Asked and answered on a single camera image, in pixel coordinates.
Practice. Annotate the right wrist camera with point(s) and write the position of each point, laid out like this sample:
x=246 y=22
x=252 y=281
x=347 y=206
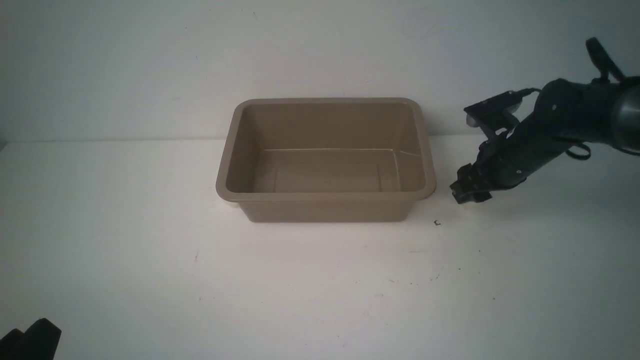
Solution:
x=494 y=115

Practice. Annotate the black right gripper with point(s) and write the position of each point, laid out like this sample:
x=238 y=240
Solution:
x=505 y=161

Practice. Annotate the tan plastic bin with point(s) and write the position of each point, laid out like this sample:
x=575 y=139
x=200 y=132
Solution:
x=326 y=160

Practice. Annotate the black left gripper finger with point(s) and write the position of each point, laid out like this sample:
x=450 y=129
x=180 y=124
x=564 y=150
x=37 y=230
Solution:
x=40 y=341
x=9 y=343

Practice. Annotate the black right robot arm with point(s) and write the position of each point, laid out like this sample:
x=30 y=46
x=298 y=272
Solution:
x=599 y=112

